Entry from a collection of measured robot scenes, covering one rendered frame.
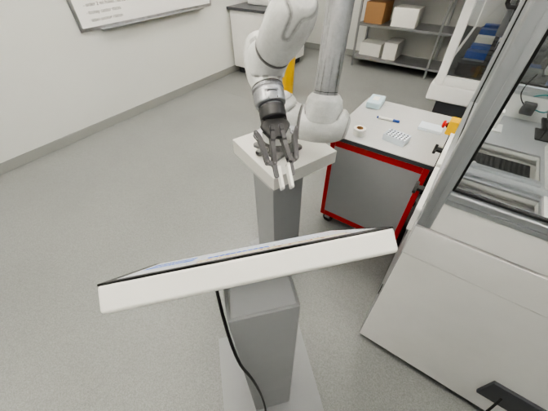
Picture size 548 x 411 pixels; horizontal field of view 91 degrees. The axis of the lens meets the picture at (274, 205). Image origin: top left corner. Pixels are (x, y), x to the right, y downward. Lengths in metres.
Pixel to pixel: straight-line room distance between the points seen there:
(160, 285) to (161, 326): 1.34
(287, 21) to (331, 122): 0.60
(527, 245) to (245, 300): 0.72
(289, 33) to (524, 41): 0.44
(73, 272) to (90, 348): 0.59
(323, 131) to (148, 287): 0.94
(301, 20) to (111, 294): 0.64
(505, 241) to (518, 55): 0.46
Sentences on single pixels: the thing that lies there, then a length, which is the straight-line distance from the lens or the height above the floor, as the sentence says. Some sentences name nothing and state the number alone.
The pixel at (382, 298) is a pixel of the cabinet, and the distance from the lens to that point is 1.32.
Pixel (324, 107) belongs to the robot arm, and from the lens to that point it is 1.20.
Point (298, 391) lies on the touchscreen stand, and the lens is 1.58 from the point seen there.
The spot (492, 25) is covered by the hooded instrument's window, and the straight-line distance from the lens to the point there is 2.11.
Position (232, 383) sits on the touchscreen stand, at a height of 0.04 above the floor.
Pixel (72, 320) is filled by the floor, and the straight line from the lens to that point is 2.10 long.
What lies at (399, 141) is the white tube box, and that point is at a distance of 1.67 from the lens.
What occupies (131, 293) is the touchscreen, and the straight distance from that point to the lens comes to 0.51.
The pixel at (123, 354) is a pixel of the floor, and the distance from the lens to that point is 1.85.
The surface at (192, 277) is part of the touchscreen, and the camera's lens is 0.48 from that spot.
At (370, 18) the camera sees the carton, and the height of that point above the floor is 0.68.
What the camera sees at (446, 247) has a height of 0.90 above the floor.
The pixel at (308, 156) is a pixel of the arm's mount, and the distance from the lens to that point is 1.34.
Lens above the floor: 1.58
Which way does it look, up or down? 44 degrees down
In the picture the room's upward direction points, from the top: 1 degrees counter-clockwise
